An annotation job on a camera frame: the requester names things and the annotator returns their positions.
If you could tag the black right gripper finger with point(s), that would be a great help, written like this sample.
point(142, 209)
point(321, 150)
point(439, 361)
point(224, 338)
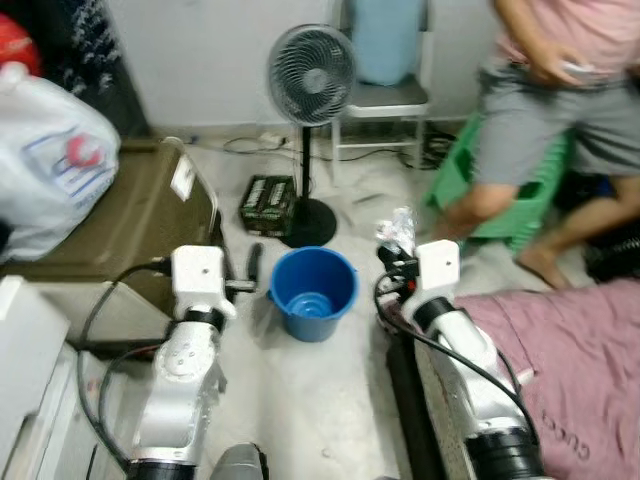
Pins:
point(388, 265)

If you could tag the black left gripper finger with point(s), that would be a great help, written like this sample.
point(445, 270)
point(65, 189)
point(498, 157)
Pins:
point(256, 268)

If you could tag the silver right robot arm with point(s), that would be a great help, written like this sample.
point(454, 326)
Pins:
point(465, 345)

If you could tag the black drink can carton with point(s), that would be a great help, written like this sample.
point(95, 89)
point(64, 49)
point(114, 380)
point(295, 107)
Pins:
point(268, 205)

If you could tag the blue plastic bucket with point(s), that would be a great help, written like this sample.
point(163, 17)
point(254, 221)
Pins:
point(312, 305)

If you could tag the white luggage tag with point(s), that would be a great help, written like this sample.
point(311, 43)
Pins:
point(183, 178)

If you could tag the green plastic stool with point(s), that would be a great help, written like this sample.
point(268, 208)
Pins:
point(452, 165)

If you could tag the olive brown suitcase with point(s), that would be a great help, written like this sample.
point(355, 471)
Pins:
point(130, 220)

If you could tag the white patterned mattress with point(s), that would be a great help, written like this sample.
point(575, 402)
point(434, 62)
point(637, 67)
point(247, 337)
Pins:
point(440, 430)

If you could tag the grey folding chair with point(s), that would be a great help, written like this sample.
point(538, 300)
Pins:
point(385, 98)

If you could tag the grey left robot leg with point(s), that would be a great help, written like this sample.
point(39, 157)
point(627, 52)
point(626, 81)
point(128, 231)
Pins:
point(238, 465)

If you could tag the purple cartoon print quilt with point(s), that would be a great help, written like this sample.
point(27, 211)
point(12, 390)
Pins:
point(570, 380)

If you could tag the grey standing fan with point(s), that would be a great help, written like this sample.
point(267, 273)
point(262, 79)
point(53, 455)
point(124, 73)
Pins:
point(312, 75)

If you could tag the person in pink shirt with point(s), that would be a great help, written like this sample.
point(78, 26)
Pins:
point(540, 130)

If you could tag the black printed bag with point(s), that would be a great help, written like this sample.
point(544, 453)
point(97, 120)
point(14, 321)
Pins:
point(612, 262)

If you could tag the white printed plastic bag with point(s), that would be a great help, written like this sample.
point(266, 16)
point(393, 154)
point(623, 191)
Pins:
point(50, 170)

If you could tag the white cabinet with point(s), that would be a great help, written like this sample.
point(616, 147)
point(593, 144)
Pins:
point(25, 350)

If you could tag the black white-print curtain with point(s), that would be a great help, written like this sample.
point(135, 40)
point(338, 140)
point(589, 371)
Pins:
point(95, 60)

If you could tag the red object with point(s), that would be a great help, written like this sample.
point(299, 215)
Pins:
point(15, 45)

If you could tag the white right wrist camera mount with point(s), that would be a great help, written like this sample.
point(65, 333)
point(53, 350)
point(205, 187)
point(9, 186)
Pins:
point(438, 265)

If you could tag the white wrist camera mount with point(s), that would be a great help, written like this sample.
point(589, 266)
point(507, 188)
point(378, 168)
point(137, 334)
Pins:
point(438, 265)
point(198, 275)

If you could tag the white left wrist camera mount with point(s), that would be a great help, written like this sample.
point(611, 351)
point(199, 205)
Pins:
point(198, 275)

